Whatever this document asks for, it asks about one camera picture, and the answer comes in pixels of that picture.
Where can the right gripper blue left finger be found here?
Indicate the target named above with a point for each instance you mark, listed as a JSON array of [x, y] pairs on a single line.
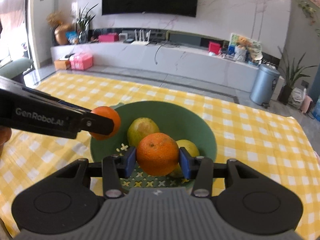
[[114, 168]]

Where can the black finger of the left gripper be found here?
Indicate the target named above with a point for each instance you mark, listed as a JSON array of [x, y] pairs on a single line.
[[97, 124]]

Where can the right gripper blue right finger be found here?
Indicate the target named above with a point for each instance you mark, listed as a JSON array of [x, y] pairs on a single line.
[[200, 170]]

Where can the left hand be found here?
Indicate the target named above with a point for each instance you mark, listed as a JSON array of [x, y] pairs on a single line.
[[5, 135]]

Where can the yellow lemon right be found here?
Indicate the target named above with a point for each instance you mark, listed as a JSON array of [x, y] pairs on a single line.
[[192, 150]]

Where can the green sofa cushion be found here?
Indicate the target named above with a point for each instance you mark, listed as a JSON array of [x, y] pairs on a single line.
[[16, 67]]

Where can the green-yellow lemon left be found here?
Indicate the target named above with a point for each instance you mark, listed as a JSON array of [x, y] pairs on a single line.
[[139, 129]]

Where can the green colander bowl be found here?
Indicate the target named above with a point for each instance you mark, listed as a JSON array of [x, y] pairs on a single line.
[[172, 120]]

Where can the yellow checkered tablecloth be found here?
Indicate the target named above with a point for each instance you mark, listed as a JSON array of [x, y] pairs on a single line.
[[274, 145]]

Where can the orange box on floor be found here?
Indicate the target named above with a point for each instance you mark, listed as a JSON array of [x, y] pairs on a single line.
[[62, 64]]

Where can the pink storage box on floor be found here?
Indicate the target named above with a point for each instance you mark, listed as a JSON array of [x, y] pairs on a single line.
[[81, 61]]

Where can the bronze vase with dried flowers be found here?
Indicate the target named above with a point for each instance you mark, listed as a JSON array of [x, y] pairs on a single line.
[[60, 27]]

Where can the pink box on cabinet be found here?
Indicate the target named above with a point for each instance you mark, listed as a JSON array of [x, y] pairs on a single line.
[[110, 37]]

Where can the green potted plant left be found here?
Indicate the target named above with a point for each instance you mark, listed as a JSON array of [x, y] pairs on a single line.
[[83, 20]]

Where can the white wifi router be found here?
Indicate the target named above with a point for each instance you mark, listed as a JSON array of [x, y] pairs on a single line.
[[141, 37]]

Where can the white marble TV cabinet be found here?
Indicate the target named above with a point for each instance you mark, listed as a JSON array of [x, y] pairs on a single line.
[[174, 60]]

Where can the white plastic bag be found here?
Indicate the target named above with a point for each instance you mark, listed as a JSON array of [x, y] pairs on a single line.
[[297, 97]]

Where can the red box on cabinet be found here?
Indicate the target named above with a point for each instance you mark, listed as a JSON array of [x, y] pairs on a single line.
[[214, 47]]

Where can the pink bag on floor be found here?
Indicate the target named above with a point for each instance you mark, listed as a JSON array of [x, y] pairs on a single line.
[[306, 104]]

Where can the plush toy bouquet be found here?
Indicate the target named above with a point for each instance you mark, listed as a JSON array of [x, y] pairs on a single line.
[[244, 49]]

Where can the blue water jug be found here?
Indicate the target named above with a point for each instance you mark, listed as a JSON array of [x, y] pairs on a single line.
[[316, 110]]

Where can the potted plant right floor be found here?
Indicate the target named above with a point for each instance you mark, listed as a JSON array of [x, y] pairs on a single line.
[[293, 71]]

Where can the hanging ivy plant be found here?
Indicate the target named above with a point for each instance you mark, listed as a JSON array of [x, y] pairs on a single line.
[[310, 13]]

